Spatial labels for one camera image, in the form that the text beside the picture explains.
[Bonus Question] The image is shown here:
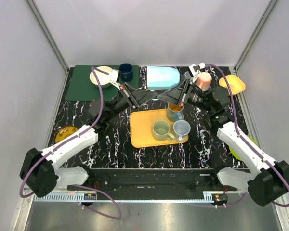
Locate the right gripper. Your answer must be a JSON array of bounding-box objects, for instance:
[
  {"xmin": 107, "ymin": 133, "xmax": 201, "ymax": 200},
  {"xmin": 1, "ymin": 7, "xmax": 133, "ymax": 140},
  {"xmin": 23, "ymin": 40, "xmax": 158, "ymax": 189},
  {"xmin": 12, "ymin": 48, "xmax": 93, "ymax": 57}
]
[{"xmin": 158, "ymin": 77, "xmax": 214, "ymax": 112}]

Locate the light blue faceted mug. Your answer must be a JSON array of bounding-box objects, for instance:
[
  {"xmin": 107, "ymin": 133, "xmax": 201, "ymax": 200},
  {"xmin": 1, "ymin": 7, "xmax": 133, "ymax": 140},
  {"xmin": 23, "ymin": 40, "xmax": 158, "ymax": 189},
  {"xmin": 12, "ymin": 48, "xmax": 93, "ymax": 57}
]
[{"xmin": 146, "ymin": 66, "xmax": 180, "ymax": 90}]

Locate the grey-blue faceted mug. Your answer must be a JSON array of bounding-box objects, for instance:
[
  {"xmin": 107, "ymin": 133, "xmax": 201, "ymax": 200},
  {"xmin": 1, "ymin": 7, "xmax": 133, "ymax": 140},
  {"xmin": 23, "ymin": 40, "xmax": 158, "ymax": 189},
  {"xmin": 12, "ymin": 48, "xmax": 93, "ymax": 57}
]
[{"xmin": 184, "ymin": 71, "xmax": 191, "ymax": 79}]

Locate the pink mug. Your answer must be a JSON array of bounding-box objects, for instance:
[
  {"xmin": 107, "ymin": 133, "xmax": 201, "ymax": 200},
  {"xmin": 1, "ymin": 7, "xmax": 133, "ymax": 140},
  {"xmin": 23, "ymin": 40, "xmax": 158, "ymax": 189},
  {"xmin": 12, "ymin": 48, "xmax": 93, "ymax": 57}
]
[{"xmin": 196, "ymin": 72, "xmax": 212, "ymax": 91}]

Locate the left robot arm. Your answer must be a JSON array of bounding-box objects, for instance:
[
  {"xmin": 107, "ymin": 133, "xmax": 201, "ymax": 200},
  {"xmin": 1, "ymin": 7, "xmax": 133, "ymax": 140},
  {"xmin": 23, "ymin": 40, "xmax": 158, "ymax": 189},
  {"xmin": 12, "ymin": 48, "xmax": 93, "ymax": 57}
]
[{"xmin": 19, "ymin": 83, "xmax": 157, "ymax": 198}]

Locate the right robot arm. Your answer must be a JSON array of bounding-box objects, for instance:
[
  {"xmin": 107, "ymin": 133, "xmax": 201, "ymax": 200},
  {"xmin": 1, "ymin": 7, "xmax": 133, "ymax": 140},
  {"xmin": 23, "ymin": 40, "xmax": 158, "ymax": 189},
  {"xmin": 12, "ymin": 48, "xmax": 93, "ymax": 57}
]
[{"xmin": 157, "ymin": 80, "xmax": 289, "ymax": 207}]

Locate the orange-inside blue floral mug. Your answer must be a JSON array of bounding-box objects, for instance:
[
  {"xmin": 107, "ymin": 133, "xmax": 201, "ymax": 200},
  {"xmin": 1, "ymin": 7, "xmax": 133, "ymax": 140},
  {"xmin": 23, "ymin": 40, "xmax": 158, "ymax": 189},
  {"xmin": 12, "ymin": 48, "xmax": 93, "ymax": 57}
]
[{"xmin": 166, "ymin": 103, "xmax": 183, "ymax": 122}]

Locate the dark blue mug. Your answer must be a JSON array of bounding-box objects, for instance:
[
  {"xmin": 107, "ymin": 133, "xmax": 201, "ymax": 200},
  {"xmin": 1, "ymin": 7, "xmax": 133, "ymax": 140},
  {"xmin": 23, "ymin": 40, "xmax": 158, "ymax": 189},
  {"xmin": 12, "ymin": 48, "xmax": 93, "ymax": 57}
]
[{"xmin": 119, "ymin": 63, "xmax": 133, "ymax": 82}]

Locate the pale blue-grey mug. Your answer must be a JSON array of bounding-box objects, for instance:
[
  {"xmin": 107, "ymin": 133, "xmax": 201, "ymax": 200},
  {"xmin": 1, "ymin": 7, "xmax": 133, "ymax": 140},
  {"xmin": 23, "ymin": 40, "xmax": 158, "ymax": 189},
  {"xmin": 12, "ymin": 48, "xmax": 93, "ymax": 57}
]
[{"xmin": 173, "ymin": 120, "xmax": 191, "ymax": 142}]

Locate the pale green mug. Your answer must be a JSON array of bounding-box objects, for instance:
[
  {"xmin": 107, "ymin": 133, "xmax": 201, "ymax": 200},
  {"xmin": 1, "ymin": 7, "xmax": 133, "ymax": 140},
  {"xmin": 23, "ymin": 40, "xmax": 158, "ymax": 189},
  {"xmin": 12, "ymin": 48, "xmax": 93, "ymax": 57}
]
[{"xmin": 152, "ymin": 120, "xmax": 175, "ymax": 141}]

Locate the yellow plastic tray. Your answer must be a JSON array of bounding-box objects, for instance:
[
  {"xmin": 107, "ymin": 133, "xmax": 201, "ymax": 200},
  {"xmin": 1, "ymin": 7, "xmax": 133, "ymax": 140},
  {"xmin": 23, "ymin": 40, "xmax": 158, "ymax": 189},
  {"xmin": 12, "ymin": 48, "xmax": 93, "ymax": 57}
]
[{"xmin": 130, "ymin": 108, "xmax": 180, "ymax": 148}]

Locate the white bowl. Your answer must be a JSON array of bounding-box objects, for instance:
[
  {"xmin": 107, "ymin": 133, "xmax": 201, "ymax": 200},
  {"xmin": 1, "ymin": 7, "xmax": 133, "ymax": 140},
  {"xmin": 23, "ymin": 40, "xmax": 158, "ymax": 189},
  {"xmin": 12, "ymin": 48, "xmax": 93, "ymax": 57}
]
[{"xmin": 90, "ymin": 66, "xmax": 113, "ymax": 89}]

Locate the dark green mat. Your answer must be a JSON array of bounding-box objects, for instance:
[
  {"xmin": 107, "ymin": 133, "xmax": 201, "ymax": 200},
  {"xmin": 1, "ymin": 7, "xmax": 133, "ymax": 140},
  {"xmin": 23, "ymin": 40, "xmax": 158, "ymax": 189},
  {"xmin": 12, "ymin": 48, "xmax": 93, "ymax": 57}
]
[{"xmin": 66, "ymin": 65, "xmax": 140, "ymax": 101}]

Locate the yellow square dish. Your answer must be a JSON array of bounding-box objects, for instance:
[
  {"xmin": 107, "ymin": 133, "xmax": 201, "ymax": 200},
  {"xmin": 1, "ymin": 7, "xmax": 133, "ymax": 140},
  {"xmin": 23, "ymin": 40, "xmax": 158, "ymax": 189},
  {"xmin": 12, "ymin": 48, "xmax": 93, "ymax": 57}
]
[{"xmin": 219, "ymin": 75, "xmax": 246, "ymax": 95}]

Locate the lime green plate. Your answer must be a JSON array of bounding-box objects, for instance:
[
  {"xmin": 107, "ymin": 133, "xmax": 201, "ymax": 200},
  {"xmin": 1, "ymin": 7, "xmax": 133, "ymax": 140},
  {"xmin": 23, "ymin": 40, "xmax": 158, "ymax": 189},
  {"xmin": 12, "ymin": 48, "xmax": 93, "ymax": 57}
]
[{"xmin": 229, "ymin": 135, "xmax": 259, "ymax": 162}]

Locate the yellow patterned saucer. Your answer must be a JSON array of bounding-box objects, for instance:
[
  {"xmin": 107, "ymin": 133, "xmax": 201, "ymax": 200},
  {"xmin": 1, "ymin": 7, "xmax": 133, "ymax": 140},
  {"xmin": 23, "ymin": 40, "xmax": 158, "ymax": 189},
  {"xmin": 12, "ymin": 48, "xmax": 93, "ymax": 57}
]
[{"xmin": 54, "ymin": 126, "xmax": 78, "ymax": 144}]

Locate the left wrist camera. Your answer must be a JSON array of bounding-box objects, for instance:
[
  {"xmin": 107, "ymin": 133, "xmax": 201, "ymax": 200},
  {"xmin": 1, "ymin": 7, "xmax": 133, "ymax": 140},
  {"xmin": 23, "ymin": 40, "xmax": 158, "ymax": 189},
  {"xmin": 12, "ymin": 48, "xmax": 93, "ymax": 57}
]
[{"xmin": 109, "ymin": 69, "xmax": 121, "ymax": 89}]

